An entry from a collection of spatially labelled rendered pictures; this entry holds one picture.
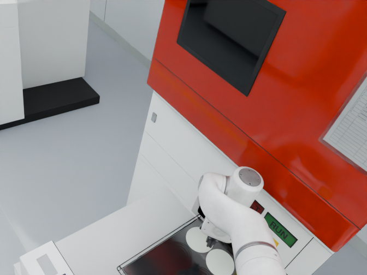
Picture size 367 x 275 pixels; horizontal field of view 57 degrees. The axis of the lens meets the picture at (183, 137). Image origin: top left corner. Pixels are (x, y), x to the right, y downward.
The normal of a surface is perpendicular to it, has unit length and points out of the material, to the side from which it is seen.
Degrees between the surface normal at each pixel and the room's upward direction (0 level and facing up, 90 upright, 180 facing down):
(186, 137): 90
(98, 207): 0
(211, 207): 75
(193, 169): 90
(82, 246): 0
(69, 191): 0
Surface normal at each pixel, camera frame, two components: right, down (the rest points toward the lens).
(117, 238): 0.25, -0.73
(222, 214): -0.65, 0.04
